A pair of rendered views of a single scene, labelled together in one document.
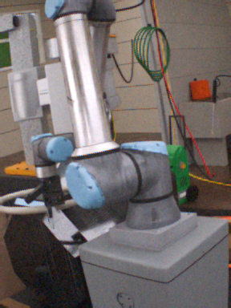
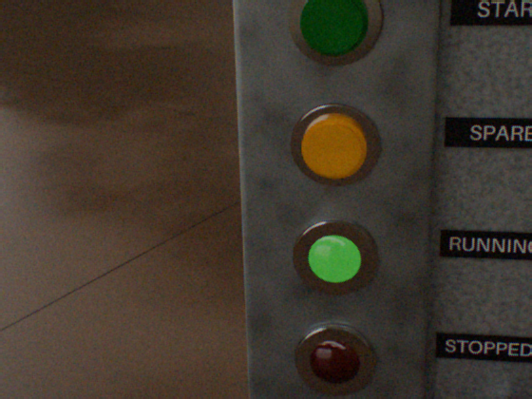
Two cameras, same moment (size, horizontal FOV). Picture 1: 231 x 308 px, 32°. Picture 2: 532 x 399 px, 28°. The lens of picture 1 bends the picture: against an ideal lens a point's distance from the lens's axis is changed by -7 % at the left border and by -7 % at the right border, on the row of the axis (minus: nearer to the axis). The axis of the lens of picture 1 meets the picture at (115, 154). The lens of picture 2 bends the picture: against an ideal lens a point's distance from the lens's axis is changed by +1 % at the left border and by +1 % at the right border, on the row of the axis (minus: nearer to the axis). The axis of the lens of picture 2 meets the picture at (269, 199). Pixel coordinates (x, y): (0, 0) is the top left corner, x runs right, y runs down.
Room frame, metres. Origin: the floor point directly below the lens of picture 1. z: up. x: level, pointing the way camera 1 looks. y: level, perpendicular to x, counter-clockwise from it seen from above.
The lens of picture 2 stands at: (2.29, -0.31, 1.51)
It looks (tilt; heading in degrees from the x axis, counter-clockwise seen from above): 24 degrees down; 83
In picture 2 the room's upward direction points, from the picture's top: 2 degrees counter-clockwise
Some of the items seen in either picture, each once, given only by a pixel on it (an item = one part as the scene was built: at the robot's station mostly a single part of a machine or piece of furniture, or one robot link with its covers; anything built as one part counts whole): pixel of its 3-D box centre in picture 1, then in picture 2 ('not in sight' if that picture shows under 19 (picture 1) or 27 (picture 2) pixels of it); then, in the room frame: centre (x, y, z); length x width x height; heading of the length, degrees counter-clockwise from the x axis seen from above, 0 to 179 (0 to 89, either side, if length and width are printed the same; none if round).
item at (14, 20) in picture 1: (7, 23); not in sight; (3.27, 0.71, 2.00); 0.20 x 0.18 x 0.15; 52
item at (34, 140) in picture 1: (43, 149); not in sight; (1.64, 0.28, 1.16); 0.10 x 0.09 x 0.12; 32
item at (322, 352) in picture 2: not in sight; (334, 359); (2.37, 0.09, 1.25); 0.02 x 0.01 x 0.02; 165
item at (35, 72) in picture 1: (29, 93); not in sight; (3.38, 0.61, 1.36); 0.35 x 0.35 x 0.41
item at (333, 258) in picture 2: not in sight; (334, 256); (2.37, 0.09, 1.30); 0.02 x 0.01 x 0.02; 165
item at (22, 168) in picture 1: (41, 164); not in sight; (3.38, 0.61, 0.76); 0.49 x 0.49 x 0.05; 52
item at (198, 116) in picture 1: (224, 126); not in sight; (5.71, -1.58, 0.43); 1.30 x 0.62 x 0.86; 135
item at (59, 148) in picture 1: (57, 148); not in sight; (1.55, 0.21, 1.17); 0.12 x 0.12 x 0.09; 32
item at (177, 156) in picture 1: (172, 161); not in sight; (4.13, -0.54, 0.43); 0.35 x 0.35 x 0.87; 37
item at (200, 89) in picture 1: (202, 88); not in sight; (5.77, -1.34, 1.00); 0.50 x 0.22 x 0.33; 135
